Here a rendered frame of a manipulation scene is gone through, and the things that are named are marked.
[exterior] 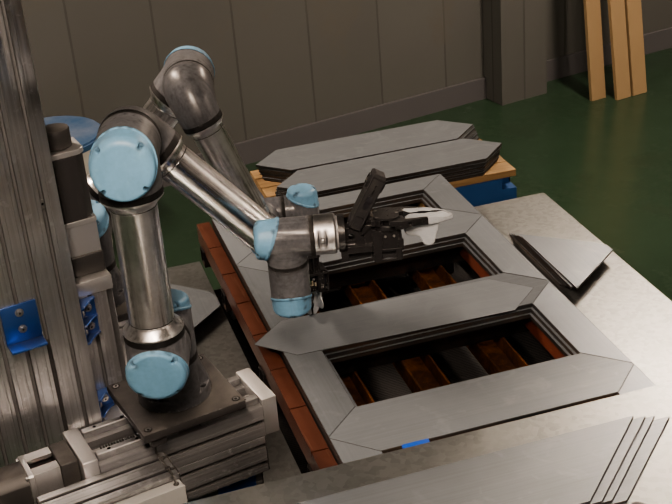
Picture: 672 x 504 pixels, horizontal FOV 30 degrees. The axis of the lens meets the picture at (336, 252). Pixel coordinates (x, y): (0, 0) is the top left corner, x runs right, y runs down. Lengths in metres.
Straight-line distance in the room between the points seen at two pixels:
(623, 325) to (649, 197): 2.53
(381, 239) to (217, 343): 1.29
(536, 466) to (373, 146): 2.12
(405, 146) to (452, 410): 1.56
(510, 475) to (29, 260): 1.03
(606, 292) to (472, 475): 1.32
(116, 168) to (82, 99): 3.80
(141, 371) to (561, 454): 0.78
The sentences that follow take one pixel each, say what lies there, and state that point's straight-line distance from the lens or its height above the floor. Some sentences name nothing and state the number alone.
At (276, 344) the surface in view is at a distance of 3.12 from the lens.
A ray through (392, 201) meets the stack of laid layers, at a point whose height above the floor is 0.83.
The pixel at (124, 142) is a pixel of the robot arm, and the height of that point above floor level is 1.67.
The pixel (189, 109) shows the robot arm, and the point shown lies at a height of 1.50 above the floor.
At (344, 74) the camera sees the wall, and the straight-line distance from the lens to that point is 6.52.
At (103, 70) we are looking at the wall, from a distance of 5.98.
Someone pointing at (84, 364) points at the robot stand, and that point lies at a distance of 2.67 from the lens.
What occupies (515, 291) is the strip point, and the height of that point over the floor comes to 0.85.
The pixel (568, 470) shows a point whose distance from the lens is 2.28.
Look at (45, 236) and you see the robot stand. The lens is 2.53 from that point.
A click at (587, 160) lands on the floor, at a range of 6.21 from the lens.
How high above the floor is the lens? 2.45
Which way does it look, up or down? 27 degrees down
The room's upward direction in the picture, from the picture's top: 5 degrees counter-clockwise
